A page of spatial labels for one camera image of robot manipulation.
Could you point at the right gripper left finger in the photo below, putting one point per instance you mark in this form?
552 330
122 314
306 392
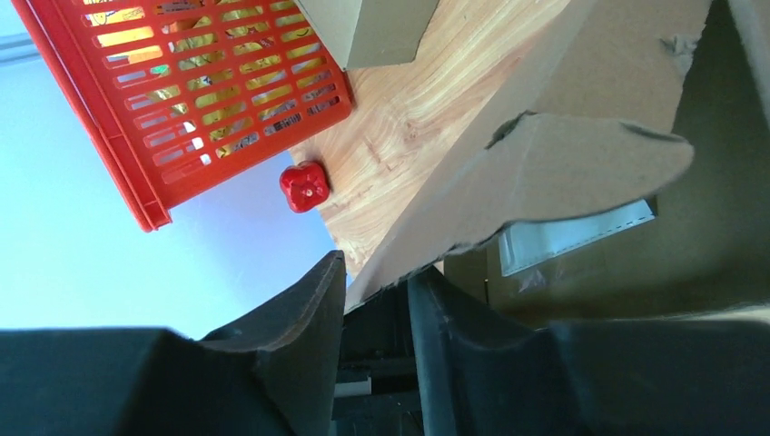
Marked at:
270 372

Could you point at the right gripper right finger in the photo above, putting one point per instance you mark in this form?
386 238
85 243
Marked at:
481 373

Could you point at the small cardboard sheet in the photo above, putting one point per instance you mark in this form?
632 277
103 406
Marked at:
625 162

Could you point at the large brown cardboard box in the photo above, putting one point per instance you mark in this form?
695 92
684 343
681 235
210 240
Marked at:
369 33

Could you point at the red bell pepper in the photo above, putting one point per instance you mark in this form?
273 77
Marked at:
305 186

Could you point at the red plastic shopping basket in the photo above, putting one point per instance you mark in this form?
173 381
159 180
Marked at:
149 191

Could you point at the yellow orange juice carton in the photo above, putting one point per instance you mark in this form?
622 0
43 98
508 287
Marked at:
202 81

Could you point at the aluminium frame post left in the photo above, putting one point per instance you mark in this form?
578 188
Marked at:
17 49

